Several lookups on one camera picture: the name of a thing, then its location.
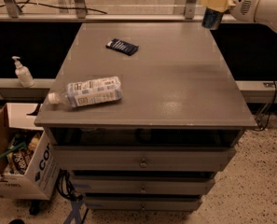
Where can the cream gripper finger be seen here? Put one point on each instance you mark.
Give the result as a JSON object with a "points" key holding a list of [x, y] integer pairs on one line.
{"points": [[218, 5]]}

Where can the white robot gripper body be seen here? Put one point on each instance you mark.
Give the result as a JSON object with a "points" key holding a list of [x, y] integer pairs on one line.
{"points": [[244, 4]]}

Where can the red bull can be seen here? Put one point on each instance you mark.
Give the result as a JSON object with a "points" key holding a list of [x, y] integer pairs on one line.
{"points": [[211, 19]]}

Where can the dark blue snack packet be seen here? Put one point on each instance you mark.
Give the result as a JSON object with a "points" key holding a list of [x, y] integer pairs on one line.
{"points": [[122, 46]]}

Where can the grey drawer cabinet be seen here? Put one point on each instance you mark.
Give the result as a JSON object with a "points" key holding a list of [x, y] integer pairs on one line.
{"points": [[177, 91]]}

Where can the clear plastic water bottle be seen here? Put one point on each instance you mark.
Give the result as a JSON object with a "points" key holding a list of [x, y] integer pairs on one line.
{"points": [[90, 92]]}

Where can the white pump dispenser bottle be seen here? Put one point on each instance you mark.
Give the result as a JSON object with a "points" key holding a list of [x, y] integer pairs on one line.
{"points": [[23, 74]]}

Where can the top grey drawer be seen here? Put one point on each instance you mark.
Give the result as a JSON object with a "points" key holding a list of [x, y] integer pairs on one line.
{"points": [[143, 158]]}

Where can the grey drawer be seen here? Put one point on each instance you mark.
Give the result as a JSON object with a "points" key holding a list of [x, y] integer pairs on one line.
{"points": [[142, 185], [143, 158], [148, 204]]}

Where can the middle grey drawer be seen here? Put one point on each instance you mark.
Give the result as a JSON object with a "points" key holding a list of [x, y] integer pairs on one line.
{"points": [[142, 185]]}

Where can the bottom grey drawer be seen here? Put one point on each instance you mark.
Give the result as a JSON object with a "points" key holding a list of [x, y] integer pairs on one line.
{"points": [[148, 204]]}

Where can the green stick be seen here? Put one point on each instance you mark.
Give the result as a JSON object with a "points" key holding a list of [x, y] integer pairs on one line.
{"points": [[19, 146]]}

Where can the white cardboard box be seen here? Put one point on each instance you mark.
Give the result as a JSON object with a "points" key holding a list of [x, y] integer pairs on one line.
{"points": [[38, 181]]}

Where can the snack bag in box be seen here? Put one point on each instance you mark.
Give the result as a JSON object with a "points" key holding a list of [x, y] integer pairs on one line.
{"points": [[18, 161]]}

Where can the metal railing frame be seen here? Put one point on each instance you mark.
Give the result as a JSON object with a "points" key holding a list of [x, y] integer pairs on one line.
{"points": [[101, 10]]}

